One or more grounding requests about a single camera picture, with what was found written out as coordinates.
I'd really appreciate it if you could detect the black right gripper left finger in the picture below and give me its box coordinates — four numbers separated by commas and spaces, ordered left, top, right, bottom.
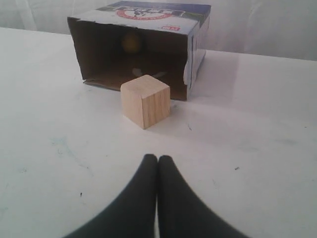
66, 154, 158, 238

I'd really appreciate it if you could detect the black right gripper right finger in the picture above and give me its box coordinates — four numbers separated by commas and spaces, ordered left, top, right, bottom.
157, 155, 247, 238

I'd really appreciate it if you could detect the yellow tennis ball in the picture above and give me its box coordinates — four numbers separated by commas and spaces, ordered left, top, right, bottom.
121, 31, 142, 54

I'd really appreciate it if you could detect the light wooden cube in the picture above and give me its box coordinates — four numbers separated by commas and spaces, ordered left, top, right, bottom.
120, 75, 171, 129

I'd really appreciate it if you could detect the blue white cardboard box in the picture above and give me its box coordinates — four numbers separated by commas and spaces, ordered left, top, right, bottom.
67, 1, 211, 101

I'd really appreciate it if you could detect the white curtain backdrop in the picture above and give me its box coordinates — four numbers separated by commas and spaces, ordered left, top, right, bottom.
0, 0, 317, 60

